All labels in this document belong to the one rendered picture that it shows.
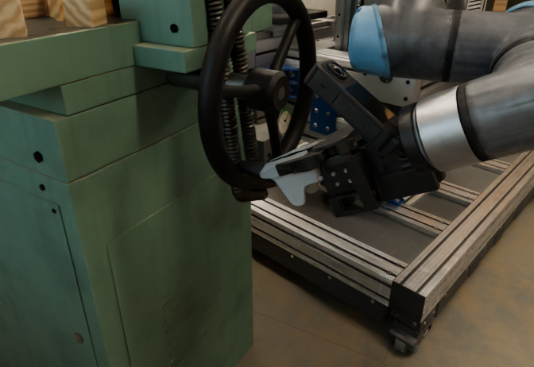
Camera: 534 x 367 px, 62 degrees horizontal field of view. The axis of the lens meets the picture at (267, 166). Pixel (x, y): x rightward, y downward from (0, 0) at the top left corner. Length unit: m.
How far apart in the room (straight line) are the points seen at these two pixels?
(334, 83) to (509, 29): 0.17
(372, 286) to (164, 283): 0.61
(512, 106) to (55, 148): 0.52
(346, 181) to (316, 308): 0.98
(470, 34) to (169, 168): 0.51
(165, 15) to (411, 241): 1.01
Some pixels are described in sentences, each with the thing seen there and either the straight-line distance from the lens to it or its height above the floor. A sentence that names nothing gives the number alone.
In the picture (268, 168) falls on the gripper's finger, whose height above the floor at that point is 0.76.
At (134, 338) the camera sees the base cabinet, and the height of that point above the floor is 0.38.
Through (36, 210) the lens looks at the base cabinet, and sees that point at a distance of 0.74.
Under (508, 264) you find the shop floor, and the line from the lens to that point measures 1.80.
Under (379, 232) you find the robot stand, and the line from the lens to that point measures 1.42.
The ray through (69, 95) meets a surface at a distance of 0.62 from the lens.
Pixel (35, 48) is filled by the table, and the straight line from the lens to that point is 0.59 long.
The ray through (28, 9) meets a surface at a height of 0.91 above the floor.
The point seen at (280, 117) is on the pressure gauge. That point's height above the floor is 0.67.
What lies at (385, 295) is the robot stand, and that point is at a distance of 1.26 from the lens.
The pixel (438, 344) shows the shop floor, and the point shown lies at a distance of 1.42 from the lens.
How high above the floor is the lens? 0.99
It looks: 26 degrees down
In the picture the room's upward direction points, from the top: straight up
